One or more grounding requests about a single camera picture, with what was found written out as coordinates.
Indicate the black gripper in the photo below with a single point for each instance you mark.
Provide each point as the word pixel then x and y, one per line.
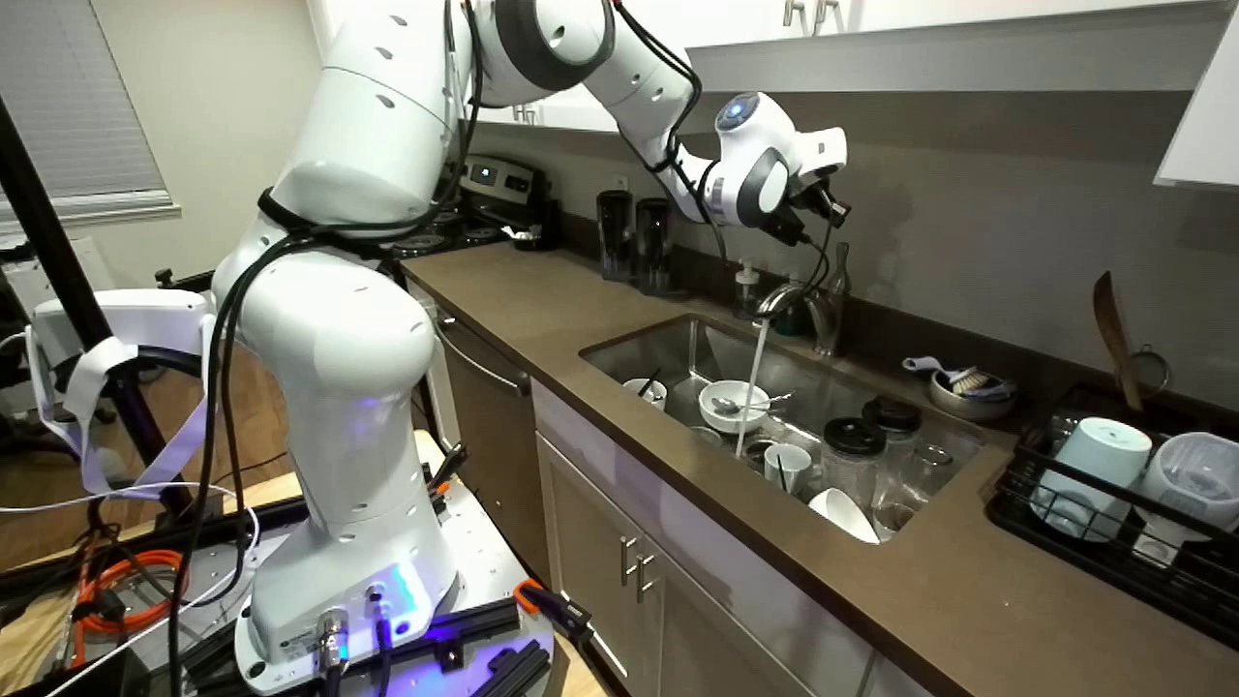
pixel 798 214

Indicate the chrome kitchen faucet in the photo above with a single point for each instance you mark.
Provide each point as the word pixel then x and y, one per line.
pixel 819 325

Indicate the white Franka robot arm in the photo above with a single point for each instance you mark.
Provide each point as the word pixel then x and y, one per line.
pixel 333 360

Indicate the blue white dish brush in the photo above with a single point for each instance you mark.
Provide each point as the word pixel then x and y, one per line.
pixel 935 370

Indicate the stainless steel sink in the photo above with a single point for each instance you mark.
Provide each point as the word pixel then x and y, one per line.
pixel 673 350

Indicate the blender cup black lid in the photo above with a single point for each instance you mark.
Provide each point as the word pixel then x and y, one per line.
pixel 891 417

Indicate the long white upper cabinet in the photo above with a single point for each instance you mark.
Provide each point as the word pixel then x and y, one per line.
pixel 970 50

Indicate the large metal spoon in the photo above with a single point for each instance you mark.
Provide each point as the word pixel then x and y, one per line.
pixel 737 404

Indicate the glass jar in sink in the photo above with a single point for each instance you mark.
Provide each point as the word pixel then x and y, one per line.
pixel 855 436

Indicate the white brush holder bowl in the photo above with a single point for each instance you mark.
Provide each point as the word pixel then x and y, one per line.
pixel 979 404

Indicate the small white cup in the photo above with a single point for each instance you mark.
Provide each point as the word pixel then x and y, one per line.
pixel 646 391

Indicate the white mug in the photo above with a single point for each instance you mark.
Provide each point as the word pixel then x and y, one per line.
pixel 785 466

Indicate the clear glass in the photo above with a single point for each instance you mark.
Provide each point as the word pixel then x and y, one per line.
pixel 932 466

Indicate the white plate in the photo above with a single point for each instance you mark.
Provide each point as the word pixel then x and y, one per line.
pixel 841 514

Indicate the wooden spatula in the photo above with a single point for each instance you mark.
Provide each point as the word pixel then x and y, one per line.
pixel 1112 335

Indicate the black stove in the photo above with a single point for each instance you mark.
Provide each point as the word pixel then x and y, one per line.
pixel 496 179

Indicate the dark metal ladle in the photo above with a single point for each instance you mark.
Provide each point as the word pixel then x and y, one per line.
pixel 1147 373

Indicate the teal cup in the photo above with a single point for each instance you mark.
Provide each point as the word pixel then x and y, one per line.
pixel 1099 459

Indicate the black dish rack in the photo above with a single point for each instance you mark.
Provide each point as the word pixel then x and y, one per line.
pixel 1032 529

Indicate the brown dishwasher panel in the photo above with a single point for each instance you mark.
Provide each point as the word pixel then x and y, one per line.
pixel 496 437

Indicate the grey sink base cabinet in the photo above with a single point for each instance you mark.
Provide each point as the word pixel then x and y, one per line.
pixel 721 606

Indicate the white plastic container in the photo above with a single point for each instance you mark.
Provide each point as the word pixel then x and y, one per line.
pixel 1193 476

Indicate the robot mounting table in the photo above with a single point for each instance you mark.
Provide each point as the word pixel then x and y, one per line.
pixel 496 542

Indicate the orange black hand tool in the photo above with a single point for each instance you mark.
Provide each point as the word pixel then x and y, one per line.
pixel 532 599

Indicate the black clamp bar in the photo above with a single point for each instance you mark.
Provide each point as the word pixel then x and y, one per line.
pixel 487 626

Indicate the window blind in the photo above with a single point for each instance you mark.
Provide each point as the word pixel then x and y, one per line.
pixel 62 90

